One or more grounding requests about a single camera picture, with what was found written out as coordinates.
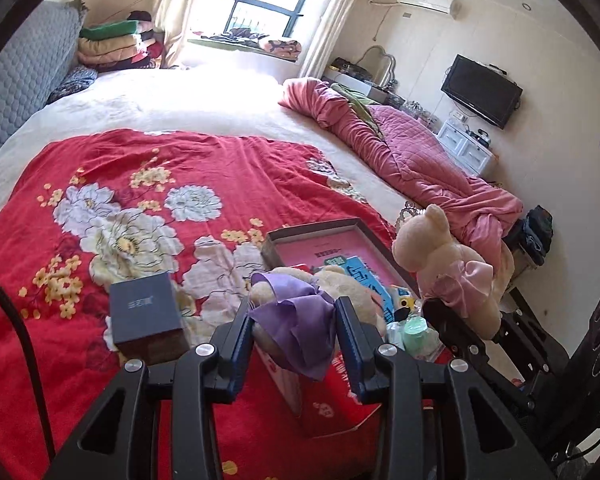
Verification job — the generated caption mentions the black television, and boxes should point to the black television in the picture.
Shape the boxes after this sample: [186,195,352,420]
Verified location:
[441,54,523,130]

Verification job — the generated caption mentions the white air conditioner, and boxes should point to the white air conditioner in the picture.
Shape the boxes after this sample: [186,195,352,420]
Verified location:
[396,0,456,16]

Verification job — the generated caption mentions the bed with cream sheet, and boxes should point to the bed with cream sheet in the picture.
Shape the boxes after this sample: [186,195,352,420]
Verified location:
[0,67,516,311]

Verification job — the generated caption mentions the cream curtain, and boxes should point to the cream curtain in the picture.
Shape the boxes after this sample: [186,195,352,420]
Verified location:
[297,0,376,81]
[152,0,211,68]

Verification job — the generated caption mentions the pink book with blue panel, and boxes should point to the pink book with blue panel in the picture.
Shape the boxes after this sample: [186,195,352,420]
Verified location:
[277,227,411,321]

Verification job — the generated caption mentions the red tissue pack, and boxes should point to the red tissue pack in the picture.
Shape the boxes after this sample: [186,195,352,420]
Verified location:
[254,345,381,438]

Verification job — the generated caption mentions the dressing table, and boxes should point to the dressing table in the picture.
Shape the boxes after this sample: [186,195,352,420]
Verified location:
[322,57,441,126]

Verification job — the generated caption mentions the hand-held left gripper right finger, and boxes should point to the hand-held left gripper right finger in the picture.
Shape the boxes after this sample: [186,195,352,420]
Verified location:
[334,296,553,480]

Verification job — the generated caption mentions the pink quilt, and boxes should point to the pink quilt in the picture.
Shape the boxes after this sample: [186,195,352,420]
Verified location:
[278,77,523,271]

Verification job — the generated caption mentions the teddy bear with purple bow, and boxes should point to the teddy bear with purple bow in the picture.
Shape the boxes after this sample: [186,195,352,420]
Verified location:
[247,264,388,381]

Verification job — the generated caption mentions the grey quilted headboard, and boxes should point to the grey quilted headboard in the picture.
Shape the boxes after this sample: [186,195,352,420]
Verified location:
[0,2,88,171]

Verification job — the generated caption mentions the silver crown ornament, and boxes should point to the silver crown ornament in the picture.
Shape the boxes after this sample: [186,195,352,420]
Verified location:
[396,200,428,226]

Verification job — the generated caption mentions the stack of folded blankets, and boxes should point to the stack of folded blankets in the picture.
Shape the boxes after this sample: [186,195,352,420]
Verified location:
[77,10,166,73]

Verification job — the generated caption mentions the dark square box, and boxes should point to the dark square box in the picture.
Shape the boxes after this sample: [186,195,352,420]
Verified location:
[107,271,191,366]

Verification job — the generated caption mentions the clothes on windowsill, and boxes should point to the clothes on windowsill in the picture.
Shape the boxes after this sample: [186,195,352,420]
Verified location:
[202,30,303,58]

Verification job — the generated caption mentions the grey box lid tray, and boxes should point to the grey box lid tray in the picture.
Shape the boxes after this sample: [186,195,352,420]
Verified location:
[260,217,423,311]

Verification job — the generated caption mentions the pile of dark clothes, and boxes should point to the pile of dark clothes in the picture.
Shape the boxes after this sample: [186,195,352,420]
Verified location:
[505,205,553,266]

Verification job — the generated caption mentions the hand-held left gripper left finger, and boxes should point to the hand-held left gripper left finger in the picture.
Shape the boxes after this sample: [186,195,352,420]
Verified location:
[45,300,255,480]

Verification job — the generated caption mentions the red floral blanket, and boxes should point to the red floral blanket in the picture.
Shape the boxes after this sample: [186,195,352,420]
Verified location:
[0,129,481,480]

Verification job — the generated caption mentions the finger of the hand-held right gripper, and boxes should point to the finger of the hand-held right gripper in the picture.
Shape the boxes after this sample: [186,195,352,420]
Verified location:
[497,310,551,356]
[421,297,491,361]

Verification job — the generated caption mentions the white drawer cabinet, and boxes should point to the white drawer cabinet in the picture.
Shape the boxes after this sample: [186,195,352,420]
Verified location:
[436,119,496,177]

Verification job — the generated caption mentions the green cloth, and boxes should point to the green cloth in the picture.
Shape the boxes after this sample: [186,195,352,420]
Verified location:
[332,82,383,136]

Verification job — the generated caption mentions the white framed mirror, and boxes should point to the white framed mirror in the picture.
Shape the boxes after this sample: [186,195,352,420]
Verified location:
[355,45,398,86]

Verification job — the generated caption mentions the dark patterned pillow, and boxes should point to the dark patterned pillow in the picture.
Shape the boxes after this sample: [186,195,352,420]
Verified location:
[47,65,98,106]

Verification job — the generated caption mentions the teddy bear with pink bow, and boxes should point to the teddy bear with pink bow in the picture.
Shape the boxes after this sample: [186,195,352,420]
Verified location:
[391,203,503,341]

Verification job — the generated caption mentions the black cable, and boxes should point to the black cable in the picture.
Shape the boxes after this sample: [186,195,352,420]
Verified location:
[0,266,56,466]

